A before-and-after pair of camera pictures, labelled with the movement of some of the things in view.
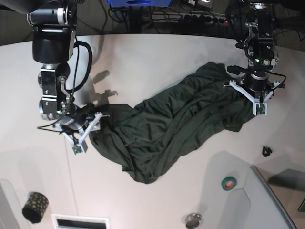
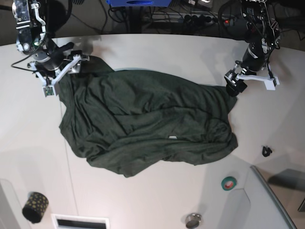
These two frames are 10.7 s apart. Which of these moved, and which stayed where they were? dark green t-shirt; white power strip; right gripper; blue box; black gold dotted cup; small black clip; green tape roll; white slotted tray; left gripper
Moved: left gripper; right gripper; dark green t-shirt
Stayed: white power strip; green tape roll; black gold dotted cup; small black clip; white slotted tray; blue box
